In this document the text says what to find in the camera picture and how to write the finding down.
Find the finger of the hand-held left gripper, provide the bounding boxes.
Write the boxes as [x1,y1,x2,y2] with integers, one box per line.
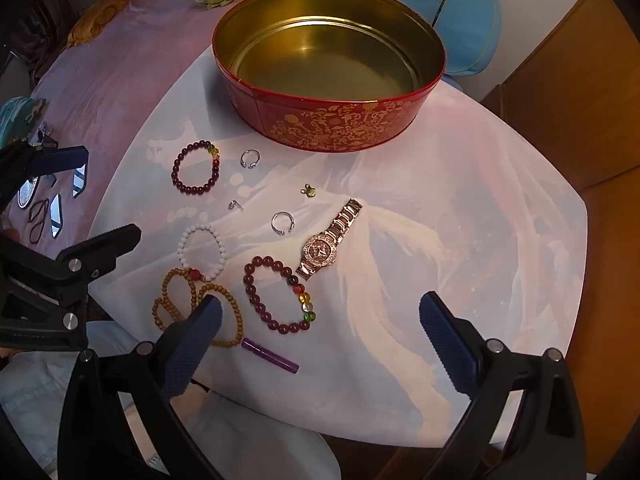
[0,224,142,331]
[0,146,90,201]

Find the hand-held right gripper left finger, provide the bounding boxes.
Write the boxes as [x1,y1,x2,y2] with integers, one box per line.
[57,295,236,480]

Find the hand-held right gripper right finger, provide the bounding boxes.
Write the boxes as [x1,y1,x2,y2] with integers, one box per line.
[419,291,586,480]

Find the white bead bracelet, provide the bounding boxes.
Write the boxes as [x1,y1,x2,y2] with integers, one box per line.
[177,223,227,282]

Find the large dark red bead bracelet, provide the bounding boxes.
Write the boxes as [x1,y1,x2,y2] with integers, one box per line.
[243,256,317,335]

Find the small dark red bead bracelet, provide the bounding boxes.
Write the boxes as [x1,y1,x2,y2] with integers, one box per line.
[172,140,221,195]

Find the rose gold wristwatch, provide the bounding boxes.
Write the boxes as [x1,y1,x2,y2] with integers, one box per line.
[295,198,363,283]

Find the round gold metal tin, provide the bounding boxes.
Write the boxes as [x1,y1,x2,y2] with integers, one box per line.
[212,0,447,153]

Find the teal cloth item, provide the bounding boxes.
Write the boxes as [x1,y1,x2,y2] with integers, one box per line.
[0,97,48,148]

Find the purple tube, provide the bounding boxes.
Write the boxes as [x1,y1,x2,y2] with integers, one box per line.
[241,338,300,375]

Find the pink blanket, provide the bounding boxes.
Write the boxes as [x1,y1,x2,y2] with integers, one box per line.
[30,0,281,321]

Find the person's light blue jeans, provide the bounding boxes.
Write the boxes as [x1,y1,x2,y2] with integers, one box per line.
[0,320,341,480]

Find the yellow cushion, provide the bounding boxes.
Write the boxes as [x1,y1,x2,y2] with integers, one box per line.
[65,0,146,48]

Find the yellow wooden bead string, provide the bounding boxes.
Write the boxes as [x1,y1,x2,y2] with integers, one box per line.
[151,267,245,350]

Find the dark hair tie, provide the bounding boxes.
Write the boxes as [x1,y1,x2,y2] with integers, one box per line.
[26,197,51,246]

